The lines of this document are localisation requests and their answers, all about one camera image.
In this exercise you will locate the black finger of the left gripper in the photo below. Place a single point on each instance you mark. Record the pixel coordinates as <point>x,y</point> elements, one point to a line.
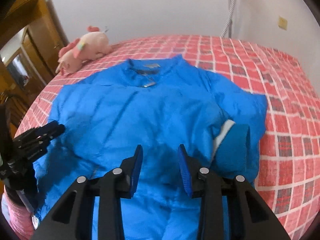
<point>32,144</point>

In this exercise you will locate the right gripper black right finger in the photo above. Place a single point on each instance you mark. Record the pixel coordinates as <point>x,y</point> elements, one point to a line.
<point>230,208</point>

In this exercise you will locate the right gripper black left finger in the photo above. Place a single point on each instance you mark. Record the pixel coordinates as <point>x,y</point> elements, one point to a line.
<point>72,215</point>

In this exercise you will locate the blue puffer jacket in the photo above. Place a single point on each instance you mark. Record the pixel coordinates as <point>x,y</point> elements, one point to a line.
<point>160,105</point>

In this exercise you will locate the pink sleeve forearm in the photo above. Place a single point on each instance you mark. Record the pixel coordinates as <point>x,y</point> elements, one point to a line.
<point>19,218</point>

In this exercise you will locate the dark wooden chair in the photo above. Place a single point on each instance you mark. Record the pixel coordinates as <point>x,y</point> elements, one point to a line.
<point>18,108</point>

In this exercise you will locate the red plaid bed cover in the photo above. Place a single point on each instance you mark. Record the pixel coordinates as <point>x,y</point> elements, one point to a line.
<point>288,178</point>

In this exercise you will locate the pink plush unicorn toy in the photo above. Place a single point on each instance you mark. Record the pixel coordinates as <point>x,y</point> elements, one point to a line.
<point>91,46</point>

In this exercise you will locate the white garment steamer stand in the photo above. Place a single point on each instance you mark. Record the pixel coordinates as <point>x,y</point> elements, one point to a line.
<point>227,29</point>

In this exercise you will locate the yellowed wall socket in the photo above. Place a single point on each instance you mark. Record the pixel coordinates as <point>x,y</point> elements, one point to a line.
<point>282,23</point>

